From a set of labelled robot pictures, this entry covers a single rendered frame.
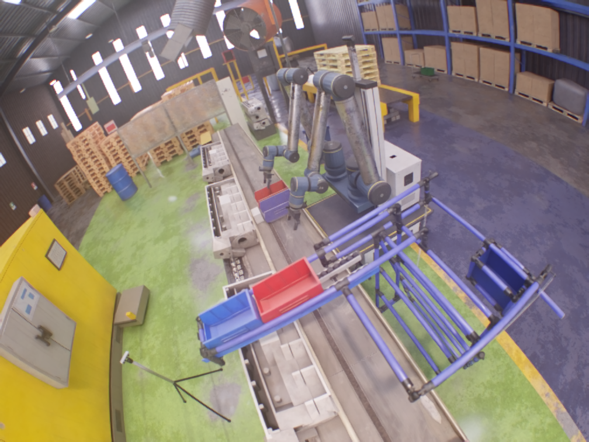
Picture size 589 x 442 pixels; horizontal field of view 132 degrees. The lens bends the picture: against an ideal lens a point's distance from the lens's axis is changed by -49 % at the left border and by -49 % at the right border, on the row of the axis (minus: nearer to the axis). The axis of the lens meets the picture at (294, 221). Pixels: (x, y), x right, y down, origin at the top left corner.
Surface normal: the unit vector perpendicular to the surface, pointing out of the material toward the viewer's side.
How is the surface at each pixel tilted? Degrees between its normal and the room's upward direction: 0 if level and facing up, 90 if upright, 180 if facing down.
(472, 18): 90
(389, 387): 0
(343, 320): 0
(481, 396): 0
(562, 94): 89
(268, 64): 90
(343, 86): 90
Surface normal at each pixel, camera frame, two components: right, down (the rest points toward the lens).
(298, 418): -0.10, -0.78
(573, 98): -0.87, 0.48
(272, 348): 0.18, -0.17
